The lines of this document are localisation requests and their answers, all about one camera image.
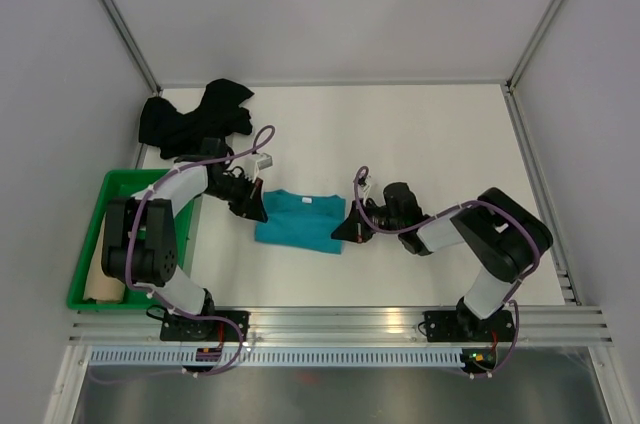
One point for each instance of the black t-shirt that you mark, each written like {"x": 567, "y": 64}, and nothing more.
{"x": 219, "y": 114}

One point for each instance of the white slotted cable duct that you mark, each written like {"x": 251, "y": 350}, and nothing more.
{"x": 290, "y": 357}

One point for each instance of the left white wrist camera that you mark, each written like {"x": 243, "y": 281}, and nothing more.
{"x": 258, "y": 162}

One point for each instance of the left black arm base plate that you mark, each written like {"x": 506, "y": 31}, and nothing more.
{"x": 177, "y": 328}

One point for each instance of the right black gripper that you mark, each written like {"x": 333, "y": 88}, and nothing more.
{"x": 350, "y": 230}

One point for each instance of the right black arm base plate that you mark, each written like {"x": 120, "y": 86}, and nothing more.
{"x": 461, "y": 327}

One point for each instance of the aluminium frame rail front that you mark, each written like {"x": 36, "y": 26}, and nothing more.
{"x": 540, "y": 326}

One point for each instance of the rolled beige t-shirt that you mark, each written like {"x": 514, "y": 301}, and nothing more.
{"x": 98, "y": 286}

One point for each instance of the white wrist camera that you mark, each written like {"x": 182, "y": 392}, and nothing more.
{"x": 258, "y": 162}
{"x": 365, "y": 186}

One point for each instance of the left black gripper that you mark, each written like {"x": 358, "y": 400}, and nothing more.
{"x": 250, "y": 205}

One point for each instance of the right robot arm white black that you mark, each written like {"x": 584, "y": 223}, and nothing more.
{"x": 507, "y": 240}

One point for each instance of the left aluminium corner post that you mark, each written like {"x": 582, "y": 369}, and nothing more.
{"x": 118, "y": 22}

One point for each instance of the green plastic tray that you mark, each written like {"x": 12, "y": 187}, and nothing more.
{"x": 100, "y": 194}

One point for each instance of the right aluminium corner post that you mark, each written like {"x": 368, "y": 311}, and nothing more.
{"x": 540, "y": 32}

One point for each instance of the teal t-shirt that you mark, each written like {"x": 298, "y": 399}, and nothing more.
{"x": 302, "y": 221}

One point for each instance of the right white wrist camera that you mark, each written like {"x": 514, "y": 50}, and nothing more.
{"x": 365, "y": 186}

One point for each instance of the aluminium corner post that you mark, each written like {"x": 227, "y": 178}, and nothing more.
{"x": 118, "y": 22}
{"x": 540, "y": 32}

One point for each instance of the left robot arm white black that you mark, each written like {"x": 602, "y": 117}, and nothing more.
{"x": 140, "y": 241}

